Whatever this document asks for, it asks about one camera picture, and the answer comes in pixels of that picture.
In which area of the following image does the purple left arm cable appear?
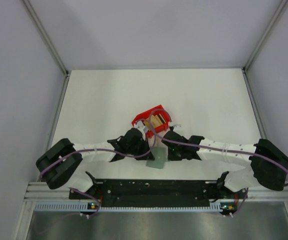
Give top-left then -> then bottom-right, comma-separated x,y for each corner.
38,119 -> 157,213

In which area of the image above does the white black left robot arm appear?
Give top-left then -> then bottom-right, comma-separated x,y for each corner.
35,128 -> 155,199

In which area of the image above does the green leather card holder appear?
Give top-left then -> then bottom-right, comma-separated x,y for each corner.
146,147 -> 167,169

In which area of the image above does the white slotted cable duct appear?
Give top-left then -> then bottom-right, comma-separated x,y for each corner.
34,201 -> 89,212

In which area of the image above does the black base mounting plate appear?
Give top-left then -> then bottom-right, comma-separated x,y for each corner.
68,178 -> 247,208

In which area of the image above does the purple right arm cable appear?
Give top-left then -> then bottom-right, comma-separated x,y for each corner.
147,107 -> 288,218

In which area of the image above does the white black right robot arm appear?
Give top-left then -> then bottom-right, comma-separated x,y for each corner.
161,130 -> 288,198

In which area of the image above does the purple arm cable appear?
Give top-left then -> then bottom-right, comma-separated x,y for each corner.
38,119 -> 157,213
147,107 -> 288,218

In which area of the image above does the red plastic card tray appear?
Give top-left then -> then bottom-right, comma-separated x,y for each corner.
131,104 -> 172,139

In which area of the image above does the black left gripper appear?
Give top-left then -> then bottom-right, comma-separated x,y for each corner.
127,138 -> 154,161

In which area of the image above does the aluminium frame rail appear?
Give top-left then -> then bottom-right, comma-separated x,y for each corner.
247,186 -> 288,202

